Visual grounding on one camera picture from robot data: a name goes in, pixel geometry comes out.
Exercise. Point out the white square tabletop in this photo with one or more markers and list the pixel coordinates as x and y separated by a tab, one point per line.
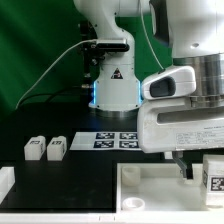
147	187

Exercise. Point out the white left obstacle block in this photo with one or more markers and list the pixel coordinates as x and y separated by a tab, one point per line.
7	180

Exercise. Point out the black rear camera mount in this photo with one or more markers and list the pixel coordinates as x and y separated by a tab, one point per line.
94	49

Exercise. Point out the white sheet with tags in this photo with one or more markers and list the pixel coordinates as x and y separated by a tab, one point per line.
105	141

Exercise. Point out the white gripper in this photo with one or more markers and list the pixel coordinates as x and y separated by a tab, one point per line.
171	125

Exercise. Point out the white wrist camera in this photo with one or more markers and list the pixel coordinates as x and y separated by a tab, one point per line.
173	82

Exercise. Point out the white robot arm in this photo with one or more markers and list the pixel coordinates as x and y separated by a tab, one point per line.
194	29

